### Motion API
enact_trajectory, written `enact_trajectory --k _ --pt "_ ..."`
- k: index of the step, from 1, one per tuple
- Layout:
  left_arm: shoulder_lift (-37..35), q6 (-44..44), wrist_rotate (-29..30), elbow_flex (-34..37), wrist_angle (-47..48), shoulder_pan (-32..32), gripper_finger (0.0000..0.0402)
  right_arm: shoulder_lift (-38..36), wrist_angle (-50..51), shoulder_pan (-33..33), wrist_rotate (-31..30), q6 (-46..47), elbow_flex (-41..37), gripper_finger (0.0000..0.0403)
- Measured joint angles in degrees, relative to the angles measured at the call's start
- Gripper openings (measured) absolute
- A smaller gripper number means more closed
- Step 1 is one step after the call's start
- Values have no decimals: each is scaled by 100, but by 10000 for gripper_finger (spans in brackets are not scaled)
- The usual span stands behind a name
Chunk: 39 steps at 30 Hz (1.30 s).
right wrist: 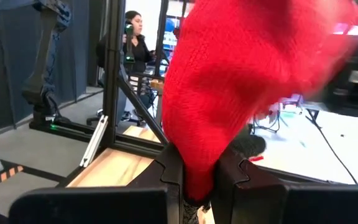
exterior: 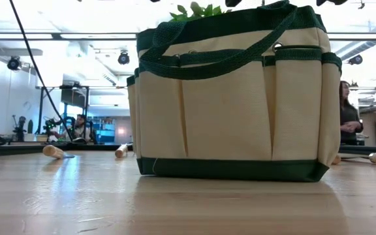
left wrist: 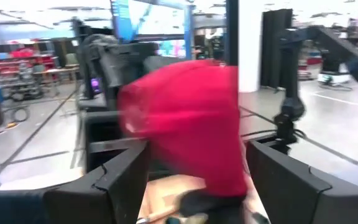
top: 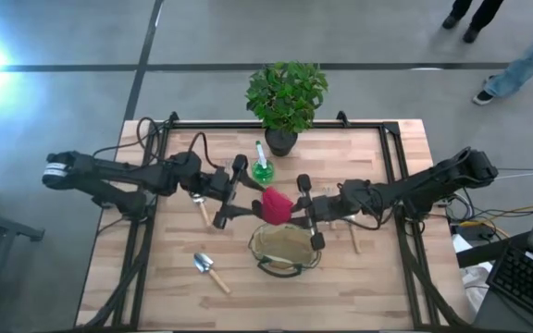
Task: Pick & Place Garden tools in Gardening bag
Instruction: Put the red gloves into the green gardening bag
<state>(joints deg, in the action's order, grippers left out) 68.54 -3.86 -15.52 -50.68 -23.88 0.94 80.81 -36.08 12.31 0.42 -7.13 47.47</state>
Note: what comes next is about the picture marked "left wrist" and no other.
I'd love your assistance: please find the red garden glove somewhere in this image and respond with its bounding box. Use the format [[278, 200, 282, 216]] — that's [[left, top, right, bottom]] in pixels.
[[116, 58, 250, 218]]

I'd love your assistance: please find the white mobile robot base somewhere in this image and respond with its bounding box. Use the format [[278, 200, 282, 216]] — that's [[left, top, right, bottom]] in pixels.
[[317, 58, 353, 87]]

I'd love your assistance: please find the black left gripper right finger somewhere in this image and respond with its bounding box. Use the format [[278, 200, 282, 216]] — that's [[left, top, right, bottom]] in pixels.
[[246, 139, 358, 224]]

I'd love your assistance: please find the blue metal column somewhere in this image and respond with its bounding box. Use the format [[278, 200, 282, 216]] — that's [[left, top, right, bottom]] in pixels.
[[183, 3, 196, 60]]

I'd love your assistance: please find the red storage shelving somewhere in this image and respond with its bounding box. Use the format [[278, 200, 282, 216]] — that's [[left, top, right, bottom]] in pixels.
[[0, 46, 57, 94]]

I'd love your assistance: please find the black coiled floor cable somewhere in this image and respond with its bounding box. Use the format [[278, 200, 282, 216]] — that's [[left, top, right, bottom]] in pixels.
[[10, 105, 31, 123]]

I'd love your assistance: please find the black curtain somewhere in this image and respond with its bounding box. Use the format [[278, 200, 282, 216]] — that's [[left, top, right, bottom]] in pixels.
[[260, 8, 294, 90]]

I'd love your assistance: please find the wooden handled garden hand tool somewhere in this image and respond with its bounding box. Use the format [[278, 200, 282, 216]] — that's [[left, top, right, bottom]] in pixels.
[[136, 211, 180, 224]]

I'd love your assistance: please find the black open crate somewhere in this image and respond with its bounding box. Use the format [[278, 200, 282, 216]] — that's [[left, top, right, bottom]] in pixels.
[[84, 111, 150, 174]]

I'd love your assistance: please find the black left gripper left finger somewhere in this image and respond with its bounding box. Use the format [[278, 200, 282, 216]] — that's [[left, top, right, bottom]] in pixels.
[[44, 139, 151, 224]]

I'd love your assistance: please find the dark grey background machine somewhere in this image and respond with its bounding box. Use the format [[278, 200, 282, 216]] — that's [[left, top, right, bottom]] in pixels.
[[76, 33, 160, 110]]

